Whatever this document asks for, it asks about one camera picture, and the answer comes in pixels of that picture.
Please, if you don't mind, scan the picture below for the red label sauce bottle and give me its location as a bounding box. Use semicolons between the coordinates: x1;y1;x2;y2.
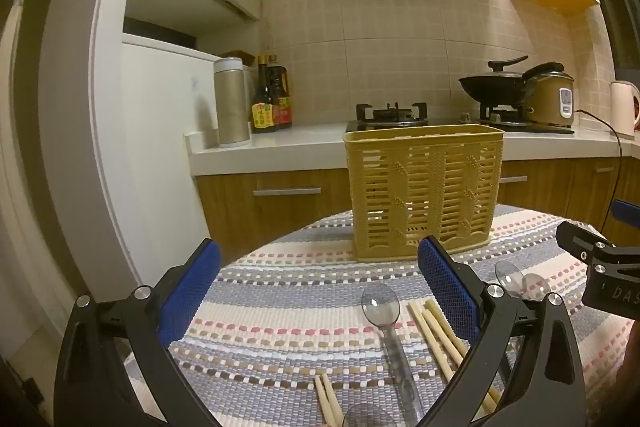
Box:
270;54;294;129

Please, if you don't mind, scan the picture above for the white refrigerator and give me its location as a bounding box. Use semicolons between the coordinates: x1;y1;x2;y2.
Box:
121;32;224;268

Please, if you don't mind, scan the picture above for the wooden chopsticks pair front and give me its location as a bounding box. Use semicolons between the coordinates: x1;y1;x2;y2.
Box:
321;373;344;424

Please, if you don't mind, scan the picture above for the yellow plastic utensil basket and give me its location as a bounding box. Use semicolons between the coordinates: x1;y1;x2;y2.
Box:
343;126;505;264

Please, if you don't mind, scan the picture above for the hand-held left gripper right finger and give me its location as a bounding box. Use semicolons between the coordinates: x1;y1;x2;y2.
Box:
417;234;587;427

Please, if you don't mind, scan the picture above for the white electric kettle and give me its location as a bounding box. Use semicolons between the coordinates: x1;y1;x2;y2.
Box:
609;80;640;136

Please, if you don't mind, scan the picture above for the striped woven tablecloth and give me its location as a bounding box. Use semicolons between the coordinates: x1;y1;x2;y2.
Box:
122;204;636;427

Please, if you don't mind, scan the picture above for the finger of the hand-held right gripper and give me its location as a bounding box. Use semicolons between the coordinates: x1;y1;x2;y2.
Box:
555;221;622;264
611;200;640;227

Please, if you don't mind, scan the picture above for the dark soy sauce bottle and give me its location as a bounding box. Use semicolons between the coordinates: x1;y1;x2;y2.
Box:
251;54;279;134

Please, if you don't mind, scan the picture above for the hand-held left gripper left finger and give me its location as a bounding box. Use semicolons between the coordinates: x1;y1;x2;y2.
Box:
54;237;223;427

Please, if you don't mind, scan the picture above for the wooden chopstick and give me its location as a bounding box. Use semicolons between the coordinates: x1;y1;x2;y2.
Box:
314;376;335;427
408;301;457;383
425;299;472;355

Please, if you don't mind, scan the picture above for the black wok with lid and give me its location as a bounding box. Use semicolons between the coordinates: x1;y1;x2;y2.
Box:
458;56;532;106

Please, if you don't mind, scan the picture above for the steel thermos flask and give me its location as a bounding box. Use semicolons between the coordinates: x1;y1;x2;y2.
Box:
213;56;252;149

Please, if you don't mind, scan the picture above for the beige rice cooker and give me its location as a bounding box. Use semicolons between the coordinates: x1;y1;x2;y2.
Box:
522;62;576;128

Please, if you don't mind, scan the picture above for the clear plastic spoon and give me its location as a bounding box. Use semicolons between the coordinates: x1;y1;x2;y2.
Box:
361;283;426;427
341;403;387;427
495;259;526;296
521;273;552;303

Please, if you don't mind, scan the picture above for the long metal drawer handle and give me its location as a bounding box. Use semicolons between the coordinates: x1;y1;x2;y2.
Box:
252;187;322;197

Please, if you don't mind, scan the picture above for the black gas stove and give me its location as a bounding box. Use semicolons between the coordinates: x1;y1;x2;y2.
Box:
346;102;576;136

